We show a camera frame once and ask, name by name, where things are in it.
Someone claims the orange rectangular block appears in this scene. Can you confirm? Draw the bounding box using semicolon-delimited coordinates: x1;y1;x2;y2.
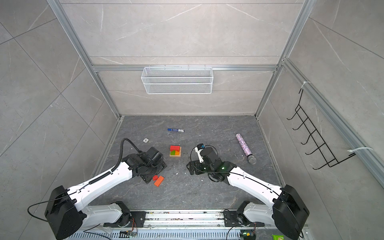
154;176;165;187

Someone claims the red arch block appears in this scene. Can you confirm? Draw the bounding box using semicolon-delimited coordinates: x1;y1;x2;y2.
170;146;181;152

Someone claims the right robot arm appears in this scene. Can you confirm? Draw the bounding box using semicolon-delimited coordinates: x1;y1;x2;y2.
187;144;310;240

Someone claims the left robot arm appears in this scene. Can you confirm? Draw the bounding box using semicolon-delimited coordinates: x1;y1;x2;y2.
42;138;167;240

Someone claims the blue marker pen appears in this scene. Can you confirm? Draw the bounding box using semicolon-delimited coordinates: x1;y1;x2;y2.
168;128;185;133

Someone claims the glitter purple tube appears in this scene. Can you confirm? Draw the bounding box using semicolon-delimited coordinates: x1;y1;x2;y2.
236;133;257;165

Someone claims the green packet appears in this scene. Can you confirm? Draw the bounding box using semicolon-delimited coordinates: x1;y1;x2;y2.
272;235;285;240

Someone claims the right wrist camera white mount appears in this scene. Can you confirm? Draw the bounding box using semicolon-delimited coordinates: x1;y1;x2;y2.
194;144;205;163

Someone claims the aluminium mounting rail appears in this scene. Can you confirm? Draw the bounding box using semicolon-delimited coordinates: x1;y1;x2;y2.
58;209;310;232

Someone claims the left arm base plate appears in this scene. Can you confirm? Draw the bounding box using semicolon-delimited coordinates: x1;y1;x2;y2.
103;211;147;228

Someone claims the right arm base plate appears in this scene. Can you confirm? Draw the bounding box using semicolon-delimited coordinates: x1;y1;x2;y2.
223;210;265;227

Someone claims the white perforated cable tray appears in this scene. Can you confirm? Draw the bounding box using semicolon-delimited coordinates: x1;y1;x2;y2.
69;229;243;240

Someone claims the white wire mesh basket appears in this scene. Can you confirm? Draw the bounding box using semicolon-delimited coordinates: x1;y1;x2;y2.
141;67;214;95

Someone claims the black wire hook rack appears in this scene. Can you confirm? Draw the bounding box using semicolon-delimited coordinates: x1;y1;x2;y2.
287;89;356;171

